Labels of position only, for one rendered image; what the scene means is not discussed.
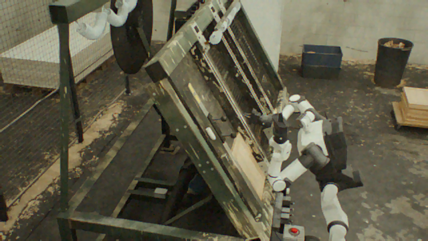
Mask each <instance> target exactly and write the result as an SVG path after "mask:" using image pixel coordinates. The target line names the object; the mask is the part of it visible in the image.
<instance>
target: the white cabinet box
mask: <svg viewBox="0 0 428 241"><path fill-rule="evenodd" d="M241 3H242V5H243V7H244V9H245V10H246V12H247V16H248V17H249V19H250V21H251V23H252V25H253V27H254V29H255V31H256V33H257V35H258V37H259V38H260V40H261V42H262V44H263V46H264V48H265V50H266V52H267V54H268V55H269V57H270V59H271V61H272V63H273V65H274V67H275V69H276V71H277V72H278V65H279V57H280V44H281V36H282V21H283V14H284V0H241Z"/></svg>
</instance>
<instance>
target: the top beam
mask: <svg viewBox="0 0 428 241"><path fill-rule="evenodd" d="M221 2H222V4H223V5H224V4H225V3H226V2H227V0H221ZM211 3H212V5H213V7H214V9H215V10H216V12H217V13H218V11H219V10H220V8H219V6H218V4H217V2H216V0H206V2H205V4H204V5H203V6H202V7H201V8H200V9H198V10H197V11H196V12H195V13H194V14H193V16H192V17H191V18H190V19H189V20H188V21H187V22H186V23H185V24H184V25H183V26H182V27H181V28H180V30H178V32H177V33H176V34H175V35H174V36H173V37H172V38H171V39H170V40H169V41H168V42H167V43H166V45H165V46H164V47H163V48H162V49H161V50H160V51H159V52H158V53H157V54H156V55H155V56H154V57H153V58H152V59H151V60H150V61H149V62H148V63H147V64H146V66H145V67H144V69H145V70H146V72H147V74H148V75H149V76H150V79H151V80H152V81H153V83H157V82H159V81H161V80H163V79H165V78H167V77H168V76H169V75H170V74H171V72H172V71H173V70H174V69H175V68H176V66H177V65H178V63H179V62H180V61H181V60H182V59H183V57H184V56H185V55H186V54H187V52H188V51H189V50H190V49H191V47H192V46H193V45H194V43H195V42H196V41H197V40H198V39H197V36H196V35H195V33H194V32H193V30H192V28H191V26H192V25H193V24H194V22H196V23H197V25H198V26H199V29H200V30H201V32H202V33H203V32H204V31H205V29H206V27H207V26H208V25H209V23H210V22H211V20H212V19H213V15H212V14H211V12H210V10H209V8H208V6H210V4H211Z"/></svg>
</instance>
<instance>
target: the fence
mask: <svg viewBox="0 0 428 241"><path fill-rule="evenodd" d="M190 85H191V83H188V84H186V85H184V86H183V88H182V89H183V91H184V93H185V94H186V95H187V97H188V99H189V100H190V102H191V104H192V105H193V107H194V108H195V110H196V111H197V114H198V115H199V116H200V118H201V120H202V121H203V123H204V125H205V126H206V128H208V127H209V128H210V129H211V131H212V133H213V134H214V135H215V139H214V141H215V143H216V145H217V146H218V148H219V150H220V151H221V153H222V154H224V153H227V154H228V156H229V158H230V159H231V161H232V162H231V165H230V168H231V169H232V171H233V172H234V174H235V175H236V177H237V178H238V180H239V182H240V183H241V185H242V186H243V188H244V190H245V192H246V194H247V196H248V197H249V199H250V200H251V202H252V204H253V205H254V207H255V209H256V210H257V211H259V210H262V209H263V203H262V202H261V200H260V198H259V196H258V195H257V193H256V192H255V190H254V188H253V186H252V185H251V183H250V182H249V180H248V178H247V177H246V175H245V172H244V171H243V169H242V168H241V166H240V164H239V163H238V161H237V159H236V158H235V156H234V154H233V153H232V151H231V149H230V148H229V146H228V145H227V143H226V142H225V143H222V141H221V139H220V138H219V136H218V135H217V133H216V132H215V130H214V129H213V127H212V126H211V123H210V122H209V120H208V119H207V115H208V112H207V109H206V108H205V106H204V104H203V103H202V101H201V102H200V103H199V101H198V100H197V99H196V97H195V96H196V95H197V93H196V92H194V93H192V91H191V89H190V88H189V86H190ZM191 87H192V85H191ZM192 88H193V87H192ZM193 90H194V88H193ZM194 91H195V90H194ZM197 96H198V95H197ZM198 97H199V96H198ZM199 100H201V99H200V98H199Z"/></svg>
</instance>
